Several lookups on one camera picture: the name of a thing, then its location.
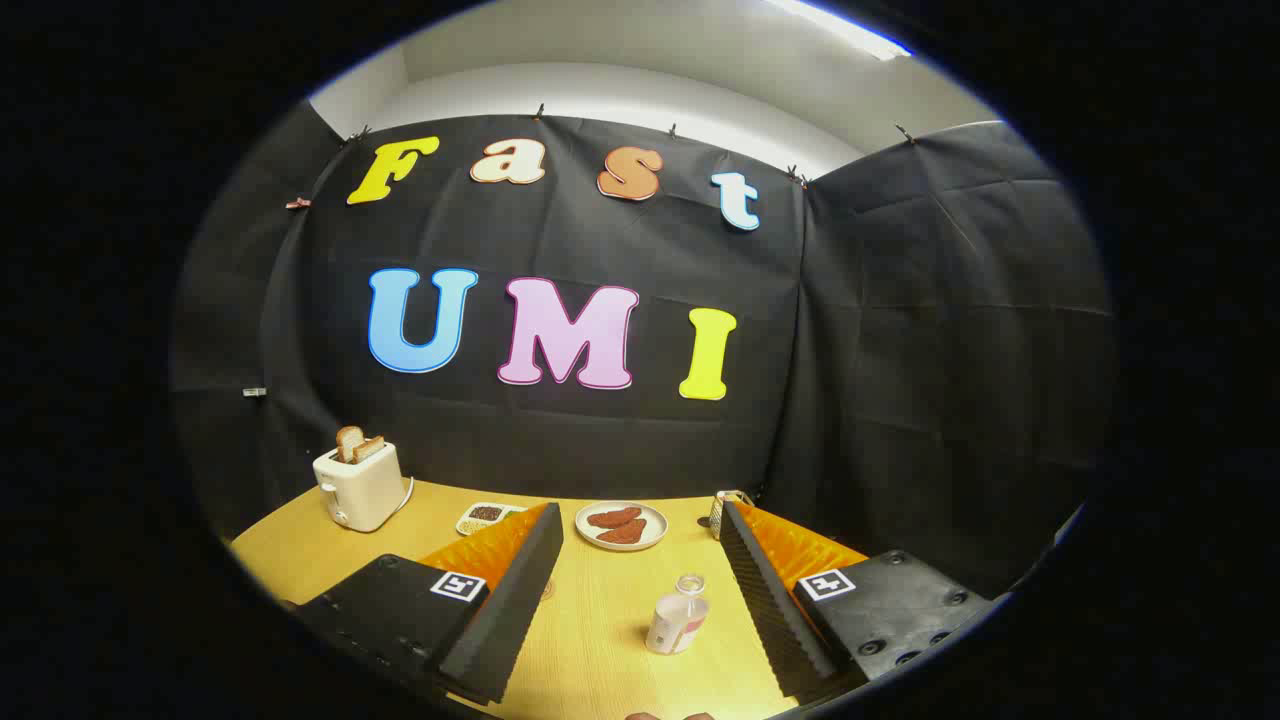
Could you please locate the white divided seasoning dish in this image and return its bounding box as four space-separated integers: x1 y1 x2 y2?
456 502 528 537

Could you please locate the wooden table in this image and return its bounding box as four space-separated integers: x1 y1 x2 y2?
228 478 871 720

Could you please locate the black backdrop cloth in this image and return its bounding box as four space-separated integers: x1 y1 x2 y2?
170 105 1116 601

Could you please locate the white round plate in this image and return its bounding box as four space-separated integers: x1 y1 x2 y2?
574 501 669 552

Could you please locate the white toaster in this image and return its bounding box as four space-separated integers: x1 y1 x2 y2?
312 440 406 533

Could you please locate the clear plastic juice bottle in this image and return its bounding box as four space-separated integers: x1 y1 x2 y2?
645 574 711 656

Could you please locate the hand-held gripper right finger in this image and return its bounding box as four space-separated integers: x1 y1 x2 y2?
718 500 1001 706

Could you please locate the metal mesh utensil holder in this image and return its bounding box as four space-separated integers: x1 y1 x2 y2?
708 489 754 541

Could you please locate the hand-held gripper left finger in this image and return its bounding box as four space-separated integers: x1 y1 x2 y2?
290 503 564 706

